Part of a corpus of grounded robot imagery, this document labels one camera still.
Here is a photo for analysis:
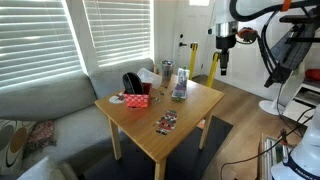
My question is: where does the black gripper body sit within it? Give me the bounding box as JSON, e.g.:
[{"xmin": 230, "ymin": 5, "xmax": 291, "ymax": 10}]
[{"xmin": 215, "ymin": 35, "xmax": 238, "ymax": 65}]

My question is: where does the white door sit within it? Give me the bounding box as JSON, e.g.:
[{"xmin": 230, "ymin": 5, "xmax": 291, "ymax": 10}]
[{"xmin": 173, "ymin": 0, "xmax": 216, "ymax": 80}]

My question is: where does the light wooden square table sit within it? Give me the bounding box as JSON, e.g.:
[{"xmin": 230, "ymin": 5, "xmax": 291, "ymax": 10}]
[{"xmin": 94, "ymin": 73, "xmax": 226, "ymax": 180}]

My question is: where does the white round stand base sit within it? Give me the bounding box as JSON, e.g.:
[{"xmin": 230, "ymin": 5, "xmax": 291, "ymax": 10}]
[{"xmin": 258, "ymin": 99, "xmax": 286, "ymax": 117}]

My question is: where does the grey hanging jacket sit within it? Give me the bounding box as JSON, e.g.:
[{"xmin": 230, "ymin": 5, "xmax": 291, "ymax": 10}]
[{"xmin": 264, "ymin": 13, "xmax": 320, "ymax": 89}]

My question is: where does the flat santa figure decoration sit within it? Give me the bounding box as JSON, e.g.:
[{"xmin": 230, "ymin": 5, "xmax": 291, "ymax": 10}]
[{"xmin": 154, "ymin": 109, "xmax": 180, "ymax": 136}]

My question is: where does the white shelf unit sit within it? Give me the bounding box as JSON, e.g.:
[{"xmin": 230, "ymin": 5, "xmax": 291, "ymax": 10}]
[{"xmin": 283, "ymin": 77, "xmax": 320, "ymax": 126}]

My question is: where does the red object on shelf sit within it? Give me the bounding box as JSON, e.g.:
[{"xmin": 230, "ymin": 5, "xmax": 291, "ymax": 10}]
[{"xmin": 304, "ymin": 68, "xmax": 320, "ymax": 82}]

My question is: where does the black round plate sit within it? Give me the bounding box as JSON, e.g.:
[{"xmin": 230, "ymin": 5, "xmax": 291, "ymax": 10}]
[{"xmin": 121, "ymin": 71, "xmax": 145, "ymax": 96}]

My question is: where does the red woven basket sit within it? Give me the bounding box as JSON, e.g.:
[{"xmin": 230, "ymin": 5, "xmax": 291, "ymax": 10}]
[{"xmin": 122, "ymin": 82, "xmax": 153, "ymax": 109}]

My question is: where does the metal rack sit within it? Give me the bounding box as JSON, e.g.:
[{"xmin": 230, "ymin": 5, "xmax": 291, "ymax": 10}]
[{"xmin": 258, "ymin": 132, "xmax": 295, "ymax": 180}]

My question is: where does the black floor rug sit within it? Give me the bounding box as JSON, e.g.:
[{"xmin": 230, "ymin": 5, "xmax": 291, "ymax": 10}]
[{"xmin": 83, "ymin": 114, "xmax": 234, "ymax": 180}]

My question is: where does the narrow white window blind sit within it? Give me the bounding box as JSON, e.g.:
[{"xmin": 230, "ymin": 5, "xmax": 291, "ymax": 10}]
[{"xmin": 82, "ymin": 0, "xmax": 153, "ymax": 67}]

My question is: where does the round santa coaster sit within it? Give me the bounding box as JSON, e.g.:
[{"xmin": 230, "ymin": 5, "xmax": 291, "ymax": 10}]
[{"xmin": 108, "ymin": 93, "xmax": 127, "ymax": 105}]

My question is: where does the grey sofa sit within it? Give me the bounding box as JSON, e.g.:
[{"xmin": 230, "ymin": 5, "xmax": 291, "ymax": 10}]
[{"xmin": 0, "ymin": 57, "xmax": 156, "ymax": 180}]

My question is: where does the wide white window blind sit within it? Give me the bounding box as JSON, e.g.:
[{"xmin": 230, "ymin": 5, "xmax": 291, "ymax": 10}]
[{"xmin": 0, "ymin": 0, "xmax": 83, "ymax": 90}]

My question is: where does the red floral cushion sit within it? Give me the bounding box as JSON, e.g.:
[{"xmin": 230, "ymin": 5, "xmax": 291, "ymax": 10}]
[{"xmin": 23, "ymin": 119, "xmax": 58, "ymax": 158}]

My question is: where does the plain white cushion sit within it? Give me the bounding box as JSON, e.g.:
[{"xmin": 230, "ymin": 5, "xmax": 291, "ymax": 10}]
[{"xmin": 16, "ymin": 156, "xmax": 80, "ymax": 180}]

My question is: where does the beige circle pattern cushion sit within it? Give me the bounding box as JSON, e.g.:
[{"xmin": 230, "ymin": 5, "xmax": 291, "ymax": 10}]
[{"xmin": 0, "ymin": 118, "xmax": 38, "ymax": 176}]

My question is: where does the yellow barrier post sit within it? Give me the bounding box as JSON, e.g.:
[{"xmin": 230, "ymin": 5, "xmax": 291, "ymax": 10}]
[
  {"xmin": 188, "ymin": 41, "xmax": 200, "ymax": 81},
  {"xmin": 205, "ymin": 51, "xmax": 223, "ymax": 89}
]

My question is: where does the wrist camera orange mount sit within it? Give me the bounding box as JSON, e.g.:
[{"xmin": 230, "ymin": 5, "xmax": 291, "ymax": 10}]
[{"xmin": 236, "ymin": 26, "xmax": 260, "ymax": 45}]

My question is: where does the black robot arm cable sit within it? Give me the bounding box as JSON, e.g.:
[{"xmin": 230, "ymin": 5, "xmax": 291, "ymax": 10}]
[{"xmin": 229, "ymin": 0, "xmax": 320, "ymax": 88}]

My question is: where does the black floor cable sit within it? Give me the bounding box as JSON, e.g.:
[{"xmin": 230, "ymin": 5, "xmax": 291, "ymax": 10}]
[{"xmin": 219, "ymin": 106, "xmax": 316, "ymax": 180}]

